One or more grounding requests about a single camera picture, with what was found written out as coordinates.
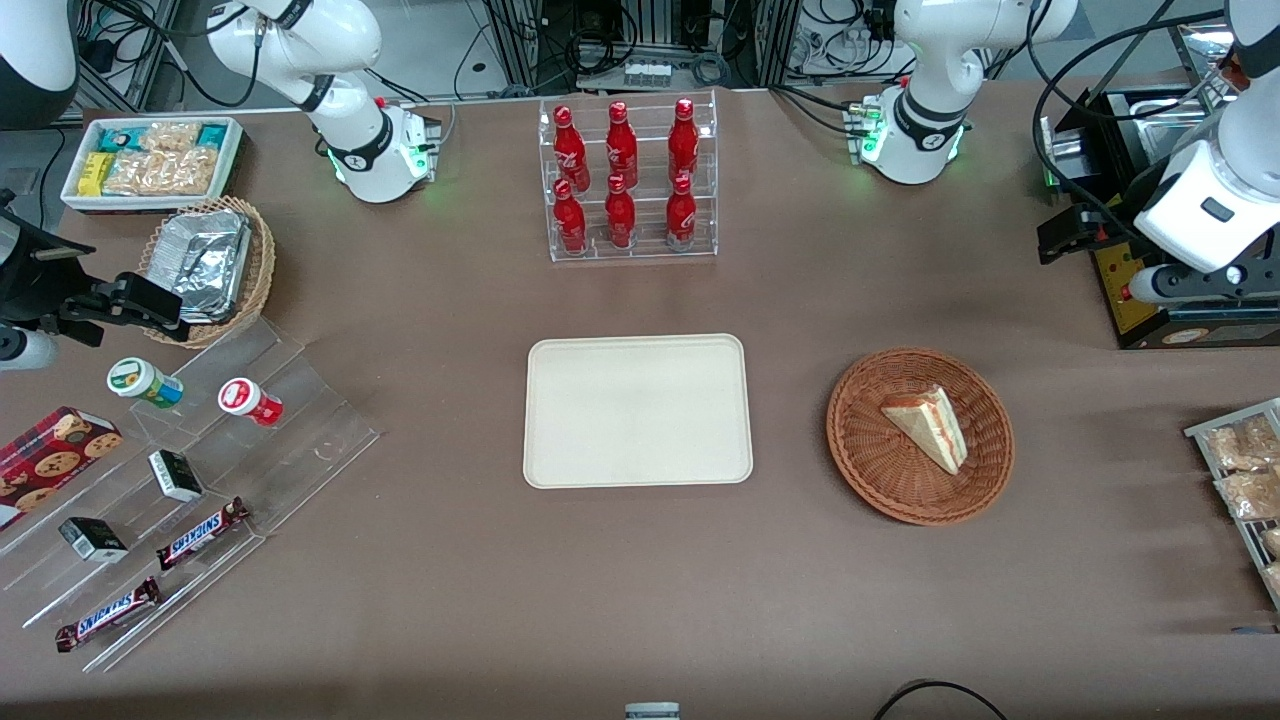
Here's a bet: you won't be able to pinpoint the black looped floor cable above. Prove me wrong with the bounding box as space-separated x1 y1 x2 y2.
873 679 1009 720

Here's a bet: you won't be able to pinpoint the snickers bar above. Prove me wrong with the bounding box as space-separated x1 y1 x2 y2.
55 577 163 653
156 497 251 571

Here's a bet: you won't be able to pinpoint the small clear cracker bag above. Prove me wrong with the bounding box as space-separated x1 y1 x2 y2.
140 121 202 154

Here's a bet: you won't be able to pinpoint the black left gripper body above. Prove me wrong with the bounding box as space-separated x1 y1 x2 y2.
1078 195 1143 253

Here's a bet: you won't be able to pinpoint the round brown wicker basket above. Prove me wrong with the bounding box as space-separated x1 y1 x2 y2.
826 347 1015 527

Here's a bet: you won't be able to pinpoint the tray of packaged snacks right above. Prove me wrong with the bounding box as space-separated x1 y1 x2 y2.
1185 398 1280 611

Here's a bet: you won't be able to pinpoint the small black box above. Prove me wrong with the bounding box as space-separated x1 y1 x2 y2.
148 449 204 503
58 516 129 564

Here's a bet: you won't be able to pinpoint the light wicker basket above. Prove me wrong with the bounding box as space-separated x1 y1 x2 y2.
138 196 277 349

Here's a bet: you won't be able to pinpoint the red cola bottle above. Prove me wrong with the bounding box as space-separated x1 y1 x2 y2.
553 105 590 191
606 101 639 189
605 175 637 249
553 180 589 254
666 174 698 248
668 98 700 183

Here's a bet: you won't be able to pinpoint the black food warmer machine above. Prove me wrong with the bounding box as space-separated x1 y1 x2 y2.
1040 20 1280 351

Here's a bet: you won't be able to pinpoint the triangular sandwich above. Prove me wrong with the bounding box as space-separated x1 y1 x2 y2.
880 385 969 476

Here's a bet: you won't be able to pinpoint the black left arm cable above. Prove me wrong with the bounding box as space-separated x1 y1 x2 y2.
1028 0 1233 239

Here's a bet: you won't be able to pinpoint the white rectangular snack bin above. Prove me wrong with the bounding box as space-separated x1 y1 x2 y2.
60 116 246 214

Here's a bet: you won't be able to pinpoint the red cookie box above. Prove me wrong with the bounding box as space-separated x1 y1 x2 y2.
0 406 124 532

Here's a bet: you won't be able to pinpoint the clear acrylic bottle rack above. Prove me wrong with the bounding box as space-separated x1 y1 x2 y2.
538 90 719 263

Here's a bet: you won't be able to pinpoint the large clear cracker bag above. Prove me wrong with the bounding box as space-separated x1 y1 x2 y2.
103 147 220 197

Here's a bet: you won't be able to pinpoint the red lidded cup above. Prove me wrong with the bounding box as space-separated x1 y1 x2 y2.
218 377 284 428

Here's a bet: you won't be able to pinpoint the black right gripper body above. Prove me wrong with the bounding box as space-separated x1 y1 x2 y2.
0 198 113 347

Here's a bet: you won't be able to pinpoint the steel warmer pan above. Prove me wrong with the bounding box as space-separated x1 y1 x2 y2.
1128 95 1223 166

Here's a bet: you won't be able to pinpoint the aluminium foil containers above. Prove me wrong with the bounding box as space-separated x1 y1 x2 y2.
148 209 252 324

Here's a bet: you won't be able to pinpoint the clear acrylic stepped stand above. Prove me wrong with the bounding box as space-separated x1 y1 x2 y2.
0 318 383 673

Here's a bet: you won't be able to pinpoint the green lidded cup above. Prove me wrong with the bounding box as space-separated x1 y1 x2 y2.
107 357 185 410

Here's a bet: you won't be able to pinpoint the beige rectangular tray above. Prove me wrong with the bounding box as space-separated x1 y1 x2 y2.
523 333 754 490

